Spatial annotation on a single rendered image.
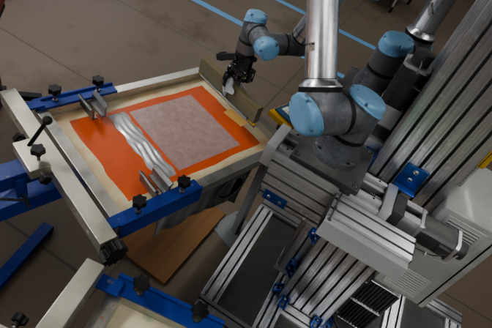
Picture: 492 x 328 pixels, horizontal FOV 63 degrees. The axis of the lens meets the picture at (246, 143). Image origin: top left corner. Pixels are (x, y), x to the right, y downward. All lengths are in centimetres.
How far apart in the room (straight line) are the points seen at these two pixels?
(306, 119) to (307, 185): 32
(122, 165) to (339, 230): 74
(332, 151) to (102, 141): 80
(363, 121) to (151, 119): 84
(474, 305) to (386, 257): 195
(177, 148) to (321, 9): 75
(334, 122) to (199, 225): 156
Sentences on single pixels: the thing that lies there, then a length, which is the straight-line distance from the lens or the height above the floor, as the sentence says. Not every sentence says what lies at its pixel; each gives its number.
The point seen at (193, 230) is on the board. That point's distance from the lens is 246.
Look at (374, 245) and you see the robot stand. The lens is 124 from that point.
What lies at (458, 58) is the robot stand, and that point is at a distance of 124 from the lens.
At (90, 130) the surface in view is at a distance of 156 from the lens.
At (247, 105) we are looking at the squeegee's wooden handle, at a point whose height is 112.
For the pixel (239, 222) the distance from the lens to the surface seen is 244.
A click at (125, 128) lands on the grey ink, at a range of 157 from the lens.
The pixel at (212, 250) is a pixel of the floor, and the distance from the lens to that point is 243.
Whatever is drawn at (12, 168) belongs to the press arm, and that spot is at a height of 104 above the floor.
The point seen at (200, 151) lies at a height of 95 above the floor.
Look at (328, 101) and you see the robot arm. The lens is 106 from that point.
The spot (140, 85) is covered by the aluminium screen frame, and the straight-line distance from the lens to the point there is 173.
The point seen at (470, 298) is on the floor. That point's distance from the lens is 317.
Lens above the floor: 202
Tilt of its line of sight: 41 degrees down
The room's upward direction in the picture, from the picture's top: 21 degrees clockwise
